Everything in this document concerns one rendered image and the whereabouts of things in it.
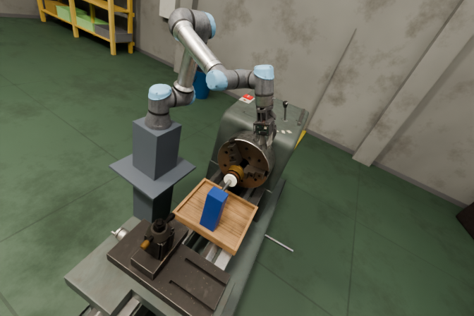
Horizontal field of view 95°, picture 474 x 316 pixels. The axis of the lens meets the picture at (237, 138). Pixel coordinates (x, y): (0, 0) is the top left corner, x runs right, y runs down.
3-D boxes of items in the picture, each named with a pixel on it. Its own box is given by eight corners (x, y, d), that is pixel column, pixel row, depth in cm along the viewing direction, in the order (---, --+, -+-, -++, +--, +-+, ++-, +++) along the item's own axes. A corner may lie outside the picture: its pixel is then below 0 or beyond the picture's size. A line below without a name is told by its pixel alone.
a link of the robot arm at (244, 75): (223, 68, 89) (242, 70, 81) (242, 68, 96) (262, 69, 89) (223, 88, 91) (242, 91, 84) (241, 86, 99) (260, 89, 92)
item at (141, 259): (168, 223, 94) (169, 216, 91) (187, 235, 92) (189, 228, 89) (130, 265, 78) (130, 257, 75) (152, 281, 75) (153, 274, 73)
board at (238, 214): (203, 182, 133) (204, 177, 131) (256, 211, 125) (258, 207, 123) (171, 216, 109) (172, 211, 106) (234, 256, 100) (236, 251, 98)
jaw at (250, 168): (250, 160, 122) (269, 167, 118) (248, 167, 124) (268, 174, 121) (242, 171, 113) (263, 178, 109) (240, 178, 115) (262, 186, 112)
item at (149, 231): (157, 218, 79) (158, 213, 77) (175, 229, 77) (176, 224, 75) (140, 235, 72) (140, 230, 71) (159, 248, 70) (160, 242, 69)
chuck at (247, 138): (218, 161, 140) (234, 123, 123) (260, 187, 135) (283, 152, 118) (211, 168, 133) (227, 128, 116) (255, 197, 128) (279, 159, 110)
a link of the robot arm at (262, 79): (260, 63, 88) (278, 64, 82) (261, 91, 92) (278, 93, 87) (247, 66, 83) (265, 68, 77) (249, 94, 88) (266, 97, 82)
